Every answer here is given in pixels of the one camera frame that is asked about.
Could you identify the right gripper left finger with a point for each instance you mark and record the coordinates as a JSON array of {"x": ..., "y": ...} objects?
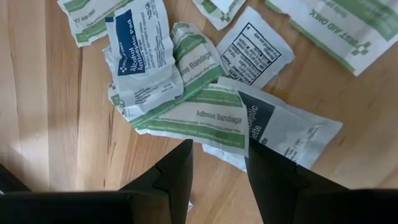
[{"x": 174, "y": 186}]

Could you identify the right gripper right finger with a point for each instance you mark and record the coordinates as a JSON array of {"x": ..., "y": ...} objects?
[{"x": 273, "y": 193}]

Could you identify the green striped bandage packet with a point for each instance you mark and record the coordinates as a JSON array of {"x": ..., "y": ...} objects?
[
  {"x": 197, "y": 62},
  {"x": 88, "y": 29},
  {"x": 217, "y": 14},
  {"x": 342, "y": 28},
  {"x": 202, "y": 124}
]

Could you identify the white antiseptic towelette packet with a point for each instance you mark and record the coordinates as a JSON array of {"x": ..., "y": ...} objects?
[{"x": 295, "y": 130}]

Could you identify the white alcohol pad packet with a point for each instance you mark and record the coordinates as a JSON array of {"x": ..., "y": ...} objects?
[{"x": 140, "y": 46}]

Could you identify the white drug facts packet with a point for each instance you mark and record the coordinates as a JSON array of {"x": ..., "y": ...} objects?
[{"x": 255, "y": 49}]

